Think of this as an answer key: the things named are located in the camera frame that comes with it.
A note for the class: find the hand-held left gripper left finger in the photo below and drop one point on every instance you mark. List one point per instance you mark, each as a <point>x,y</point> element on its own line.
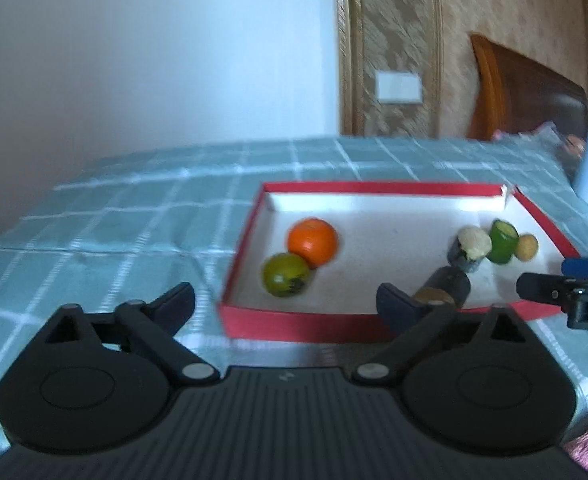
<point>176,302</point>

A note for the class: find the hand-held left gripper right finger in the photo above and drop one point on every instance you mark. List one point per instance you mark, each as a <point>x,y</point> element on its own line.
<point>393,307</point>

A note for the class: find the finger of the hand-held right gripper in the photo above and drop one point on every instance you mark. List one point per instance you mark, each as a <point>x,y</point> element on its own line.
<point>541,287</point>
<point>586,266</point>

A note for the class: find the small tan potato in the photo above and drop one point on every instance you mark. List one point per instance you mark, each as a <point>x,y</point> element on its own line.
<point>527,247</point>

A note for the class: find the red shallow cardboard box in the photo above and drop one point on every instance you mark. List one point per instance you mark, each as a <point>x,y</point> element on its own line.
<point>374,265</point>

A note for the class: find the green cucumber piece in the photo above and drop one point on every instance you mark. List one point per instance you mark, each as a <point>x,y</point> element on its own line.
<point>503,242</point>

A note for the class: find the dark eggplant piece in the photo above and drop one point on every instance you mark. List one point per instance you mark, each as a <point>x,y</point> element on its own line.
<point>449,285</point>

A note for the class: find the orange mandarin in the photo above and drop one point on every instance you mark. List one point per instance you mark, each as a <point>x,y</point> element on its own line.
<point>312,241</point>

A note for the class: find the green tomato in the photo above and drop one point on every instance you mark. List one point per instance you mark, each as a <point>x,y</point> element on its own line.
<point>285,274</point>

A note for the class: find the teal checked blanket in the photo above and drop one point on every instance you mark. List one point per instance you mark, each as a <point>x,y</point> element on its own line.
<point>114,220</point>

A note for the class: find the pink crumpled cloth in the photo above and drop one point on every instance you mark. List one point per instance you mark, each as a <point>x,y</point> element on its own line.
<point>549,137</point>

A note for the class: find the wooden headboard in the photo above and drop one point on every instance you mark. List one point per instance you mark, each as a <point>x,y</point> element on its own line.
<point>524,95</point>

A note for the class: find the white wall switch plate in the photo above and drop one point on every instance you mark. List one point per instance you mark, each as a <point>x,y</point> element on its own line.
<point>398,87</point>

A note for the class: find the gold wall moulding frame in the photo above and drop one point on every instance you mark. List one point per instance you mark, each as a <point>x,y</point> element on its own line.
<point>389,20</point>

